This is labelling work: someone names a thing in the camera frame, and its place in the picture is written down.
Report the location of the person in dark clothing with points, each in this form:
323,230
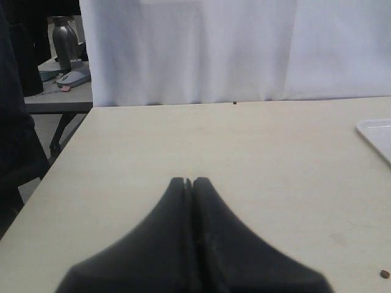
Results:
22,156

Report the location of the spilled kibble pellet one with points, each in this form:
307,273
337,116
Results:
384,274

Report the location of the white plastic tray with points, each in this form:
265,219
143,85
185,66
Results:
376,134

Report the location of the grey computer mouse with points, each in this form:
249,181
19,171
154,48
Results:
74,78

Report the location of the white curtain backdrop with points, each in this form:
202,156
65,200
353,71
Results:
183,52

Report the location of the grey side desk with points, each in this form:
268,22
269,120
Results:
66,104

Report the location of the black cylindrical speaker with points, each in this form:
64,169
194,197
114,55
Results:
23,49

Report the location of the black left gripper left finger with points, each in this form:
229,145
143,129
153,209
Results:
156,256

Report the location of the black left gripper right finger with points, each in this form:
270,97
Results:
232,258

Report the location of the silver metal bottle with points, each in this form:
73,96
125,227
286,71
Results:
65,42

